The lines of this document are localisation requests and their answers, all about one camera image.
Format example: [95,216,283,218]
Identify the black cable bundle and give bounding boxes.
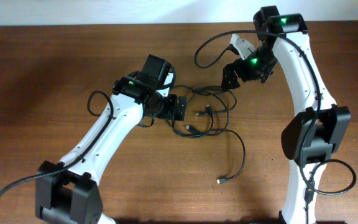
[165,84,238,139]

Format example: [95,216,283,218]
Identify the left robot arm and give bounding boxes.
[35,55,185,223]

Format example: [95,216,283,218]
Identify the black cable with end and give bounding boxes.
[216,129,247,185]

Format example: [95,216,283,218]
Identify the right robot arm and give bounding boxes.
[221,6,351,223]

